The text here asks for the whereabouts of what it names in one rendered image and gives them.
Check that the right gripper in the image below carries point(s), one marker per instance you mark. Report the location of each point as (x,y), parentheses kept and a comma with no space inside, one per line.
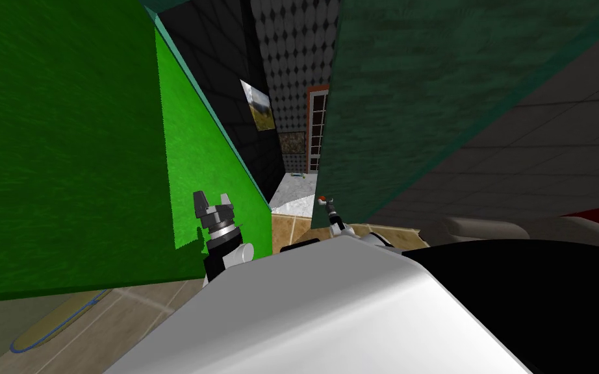
(331,208)

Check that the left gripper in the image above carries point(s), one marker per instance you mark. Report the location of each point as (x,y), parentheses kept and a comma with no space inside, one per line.
(217,215)

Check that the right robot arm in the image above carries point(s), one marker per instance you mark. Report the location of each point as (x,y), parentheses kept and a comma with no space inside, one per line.
(528,306)

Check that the red framed window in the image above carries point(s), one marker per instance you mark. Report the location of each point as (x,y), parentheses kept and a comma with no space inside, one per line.
(317,130)

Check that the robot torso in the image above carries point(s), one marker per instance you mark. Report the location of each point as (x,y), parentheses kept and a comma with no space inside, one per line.
(310,311)

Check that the dark green door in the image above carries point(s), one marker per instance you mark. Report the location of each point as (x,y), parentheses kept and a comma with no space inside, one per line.
(414,104)

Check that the olive rug with blue edge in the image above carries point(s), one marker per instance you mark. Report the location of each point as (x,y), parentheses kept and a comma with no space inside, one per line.
(55,324)

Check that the landscape picture on wall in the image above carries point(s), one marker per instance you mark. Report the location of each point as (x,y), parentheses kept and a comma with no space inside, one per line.
(259,106)

